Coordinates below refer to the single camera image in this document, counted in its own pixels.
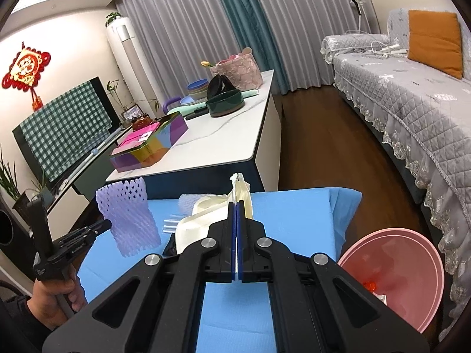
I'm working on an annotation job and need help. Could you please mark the purple foam fruit net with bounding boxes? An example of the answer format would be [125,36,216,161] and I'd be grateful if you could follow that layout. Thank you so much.
[95,178,161,257]

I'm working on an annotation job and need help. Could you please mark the white paper box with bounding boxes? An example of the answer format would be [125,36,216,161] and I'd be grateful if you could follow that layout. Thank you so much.
[174,173,253,254]

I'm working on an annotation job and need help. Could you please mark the red plastic bag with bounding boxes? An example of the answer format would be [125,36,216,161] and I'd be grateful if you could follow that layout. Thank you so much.
[362,281,377,293]

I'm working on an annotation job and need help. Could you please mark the pink trash bin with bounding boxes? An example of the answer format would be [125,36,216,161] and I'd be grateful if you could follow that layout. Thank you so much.
[338,228,445,333]

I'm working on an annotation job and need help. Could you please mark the person's left hand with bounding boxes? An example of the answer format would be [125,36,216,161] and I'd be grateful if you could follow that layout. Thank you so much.
[27,265,88,330]

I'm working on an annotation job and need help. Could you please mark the tv cabinet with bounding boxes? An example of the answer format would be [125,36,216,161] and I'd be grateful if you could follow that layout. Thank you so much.
[46,127,132,240]

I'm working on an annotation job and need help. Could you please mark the blue table cloth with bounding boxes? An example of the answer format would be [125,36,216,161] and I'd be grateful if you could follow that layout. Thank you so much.
[75,186,363,353]

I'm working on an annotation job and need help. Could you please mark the clear pack of straws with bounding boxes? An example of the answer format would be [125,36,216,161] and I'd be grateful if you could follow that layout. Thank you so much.
[163,214,184,234]

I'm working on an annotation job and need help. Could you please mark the white foam net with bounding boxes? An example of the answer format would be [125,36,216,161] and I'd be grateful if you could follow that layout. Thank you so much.
[178,194,213,216]

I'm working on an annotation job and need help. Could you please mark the television with checked cloth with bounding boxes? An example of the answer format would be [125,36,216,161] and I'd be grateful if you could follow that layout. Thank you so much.
[12,76,121,188]

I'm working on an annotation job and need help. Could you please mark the colourful gift box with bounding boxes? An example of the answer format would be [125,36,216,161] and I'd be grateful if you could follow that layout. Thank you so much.
[110,111,188,172]

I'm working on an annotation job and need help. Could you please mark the white coffee table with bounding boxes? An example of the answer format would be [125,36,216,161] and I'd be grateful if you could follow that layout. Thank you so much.
[106,70,282,199]

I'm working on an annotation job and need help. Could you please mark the red chinese knot decoration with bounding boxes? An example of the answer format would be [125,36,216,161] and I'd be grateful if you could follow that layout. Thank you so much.
[1,43,51,111]

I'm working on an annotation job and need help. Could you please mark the dark green round box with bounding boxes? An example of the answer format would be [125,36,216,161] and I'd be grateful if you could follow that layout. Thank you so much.
[206,89,244,118]

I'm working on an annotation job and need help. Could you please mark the stacked coloured bowls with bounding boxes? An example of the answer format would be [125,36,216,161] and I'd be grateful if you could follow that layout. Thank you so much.
[187,78,209,100]

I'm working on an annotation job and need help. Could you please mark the grey covered sofa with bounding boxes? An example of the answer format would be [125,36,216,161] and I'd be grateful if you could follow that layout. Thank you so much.
[320,8,470,334]

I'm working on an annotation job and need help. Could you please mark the white standing air conditioner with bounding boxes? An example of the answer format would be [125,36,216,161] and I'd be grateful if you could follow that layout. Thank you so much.
[105,16,165,118]

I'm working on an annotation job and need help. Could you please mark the pink quilted basket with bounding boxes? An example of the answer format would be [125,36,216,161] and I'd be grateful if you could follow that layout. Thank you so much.
[210,47,263,91]

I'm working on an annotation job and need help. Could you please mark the potted green plant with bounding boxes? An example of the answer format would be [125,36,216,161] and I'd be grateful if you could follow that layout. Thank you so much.
[105,11,122,27]

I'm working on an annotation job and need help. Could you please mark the grey curtain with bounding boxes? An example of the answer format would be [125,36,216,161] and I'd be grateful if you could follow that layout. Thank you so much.
[114,0,380,98]

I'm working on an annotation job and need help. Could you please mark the orange cushion far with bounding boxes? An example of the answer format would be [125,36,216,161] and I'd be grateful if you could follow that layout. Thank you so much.
[408,10,463,80]

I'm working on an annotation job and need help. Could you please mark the white floor lamp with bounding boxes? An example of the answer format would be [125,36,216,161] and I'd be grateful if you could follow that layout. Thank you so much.
[350,0,370,34]

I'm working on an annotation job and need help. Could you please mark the teal curtain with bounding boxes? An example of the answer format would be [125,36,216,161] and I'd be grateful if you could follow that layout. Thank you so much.
[220,0,289,95]

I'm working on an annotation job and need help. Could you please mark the small photo frame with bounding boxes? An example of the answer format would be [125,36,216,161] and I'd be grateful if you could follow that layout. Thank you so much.
[122,104,144,121]

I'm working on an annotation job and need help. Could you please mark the white power strip cable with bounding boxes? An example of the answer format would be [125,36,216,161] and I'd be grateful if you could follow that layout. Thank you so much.
[369,40,409,58]

